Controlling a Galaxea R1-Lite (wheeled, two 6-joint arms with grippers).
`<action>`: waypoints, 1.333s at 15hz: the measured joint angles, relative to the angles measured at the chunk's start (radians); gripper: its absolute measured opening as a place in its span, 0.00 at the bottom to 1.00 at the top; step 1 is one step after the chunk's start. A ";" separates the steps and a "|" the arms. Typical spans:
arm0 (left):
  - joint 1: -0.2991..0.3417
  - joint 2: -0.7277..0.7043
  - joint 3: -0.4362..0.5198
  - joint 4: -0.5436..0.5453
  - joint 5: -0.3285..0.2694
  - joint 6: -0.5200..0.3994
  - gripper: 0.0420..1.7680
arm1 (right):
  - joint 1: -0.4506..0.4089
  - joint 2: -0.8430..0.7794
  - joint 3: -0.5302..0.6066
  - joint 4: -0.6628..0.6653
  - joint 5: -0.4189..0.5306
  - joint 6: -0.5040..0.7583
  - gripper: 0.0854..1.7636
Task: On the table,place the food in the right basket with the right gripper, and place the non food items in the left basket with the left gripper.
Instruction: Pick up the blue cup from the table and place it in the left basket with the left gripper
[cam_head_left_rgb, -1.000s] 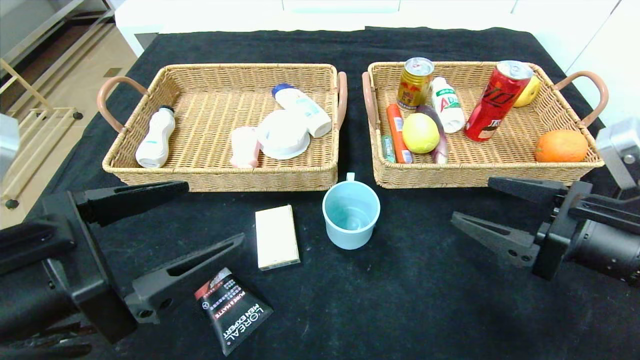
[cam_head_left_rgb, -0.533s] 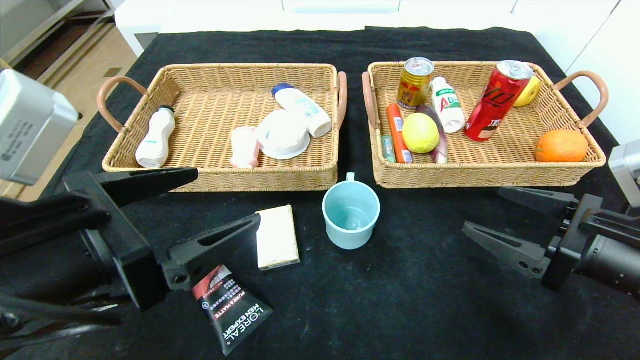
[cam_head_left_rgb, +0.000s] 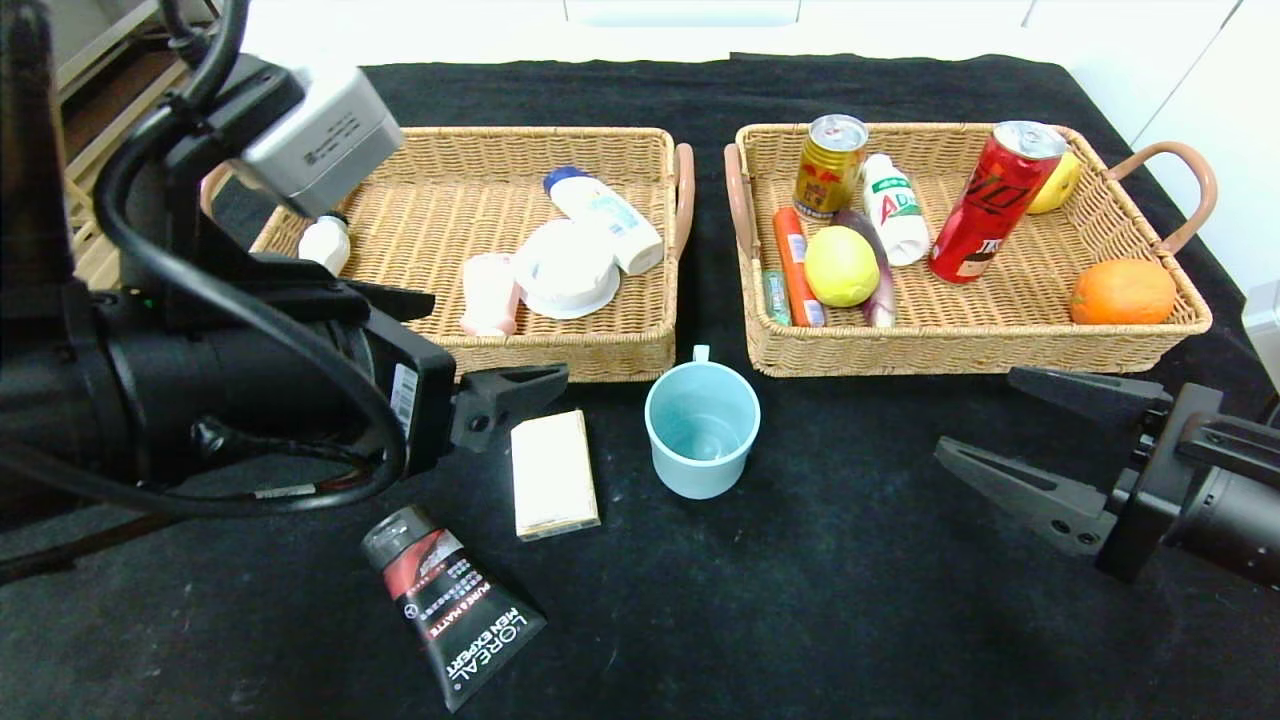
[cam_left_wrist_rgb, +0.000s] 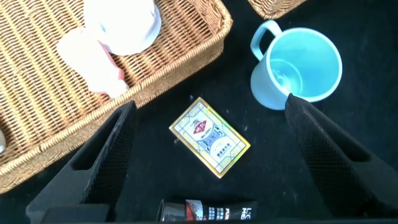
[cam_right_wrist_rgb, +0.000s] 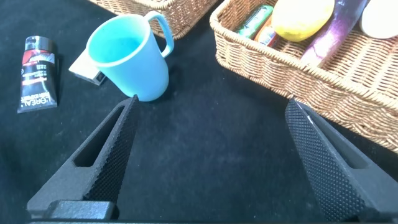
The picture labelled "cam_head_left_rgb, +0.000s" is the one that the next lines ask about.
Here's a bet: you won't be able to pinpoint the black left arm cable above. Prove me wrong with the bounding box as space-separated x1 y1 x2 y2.
95 0 409 518

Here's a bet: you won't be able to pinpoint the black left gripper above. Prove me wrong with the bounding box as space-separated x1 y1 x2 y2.
239 279 570 479

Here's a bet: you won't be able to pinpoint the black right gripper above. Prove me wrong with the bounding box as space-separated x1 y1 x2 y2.
933 365 1280 590

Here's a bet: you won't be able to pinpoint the yellow pear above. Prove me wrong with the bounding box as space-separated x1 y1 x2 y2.
1028 150 1083 215

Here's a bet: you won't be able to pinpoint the small pink bottle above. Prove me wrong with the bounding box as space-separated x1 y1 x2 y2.
460 253 521 339

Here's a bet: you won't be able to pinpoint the white bottle blue cap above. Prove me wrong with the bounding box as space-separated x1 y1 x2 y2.
543 166 665 277

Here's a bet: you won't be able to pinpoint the black face wash tube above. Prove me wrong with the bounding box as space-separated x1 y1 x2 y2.
362 505 548 712

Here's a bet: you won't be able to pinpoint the white bottle black cap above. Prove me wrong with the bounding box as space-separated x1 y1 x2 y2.
298 212 353 276

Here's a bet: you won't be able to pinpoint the gold drink can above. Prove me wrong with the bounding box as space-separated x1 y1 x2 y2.
794 114 869 222

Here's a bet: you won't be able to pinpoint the grey metal shelf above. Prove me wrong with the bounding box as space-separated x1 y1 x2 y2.
45 0 216 181

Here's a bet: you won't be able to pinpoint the orange sausage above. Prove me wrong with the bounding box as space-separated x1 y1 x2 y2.
771 207 829 328

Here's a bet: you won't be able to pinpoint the white bottle green label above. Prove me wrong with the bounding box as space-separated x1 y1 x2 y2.
861 153 931 267

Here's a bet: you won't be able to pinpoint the purple vegetable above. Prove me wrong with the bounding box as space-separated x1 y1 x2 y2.
838 208 898 329

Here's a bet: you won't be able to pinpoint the light blue plastic mug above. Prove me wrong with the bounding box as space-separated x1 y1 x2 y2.
645 346 761 501

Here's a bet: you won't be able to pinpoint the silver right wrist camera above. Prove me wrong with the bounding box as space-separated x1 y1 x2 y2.
1243 280 1280 393

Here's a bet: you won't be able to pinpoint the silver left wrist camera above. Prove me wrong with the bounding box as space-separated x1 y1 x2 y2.
240 65 406 219

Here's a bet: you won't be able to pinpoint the wicker basket with food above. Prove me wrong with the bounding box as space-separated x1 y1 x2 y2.
724 122 1218 379

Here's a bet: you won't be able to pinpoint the green gum pack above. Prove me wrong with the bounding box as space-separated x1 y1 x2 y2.
762 268 793 328

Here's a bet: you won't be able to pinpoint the red drink can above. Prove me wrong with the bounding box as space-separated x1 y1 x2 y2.
927 120 1068 284

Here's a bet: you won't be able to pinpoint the orange fruit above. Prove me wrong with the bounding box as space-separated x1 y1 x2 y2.
1069 257 1178 326

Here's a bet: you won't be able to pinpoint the cream white soap box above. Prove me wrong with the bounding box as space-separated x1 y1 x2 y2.
510 409 602 543

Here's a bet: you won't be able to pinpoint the yellow lemon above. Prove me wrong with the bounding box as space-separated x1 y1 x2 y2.
804 225 882 309

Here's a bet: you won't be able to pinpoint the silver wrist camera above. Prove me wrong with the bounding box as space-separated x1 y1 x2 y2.
1243 280 1280 393
240 65 406 219

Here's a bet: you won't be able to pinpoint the white round container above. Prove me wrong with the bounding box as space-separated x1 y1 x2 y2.
512 219 622 321

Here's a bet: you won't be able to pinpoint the wicker basket with toiletries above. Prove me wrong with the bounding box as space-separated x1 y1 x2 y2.
205 126 696 384

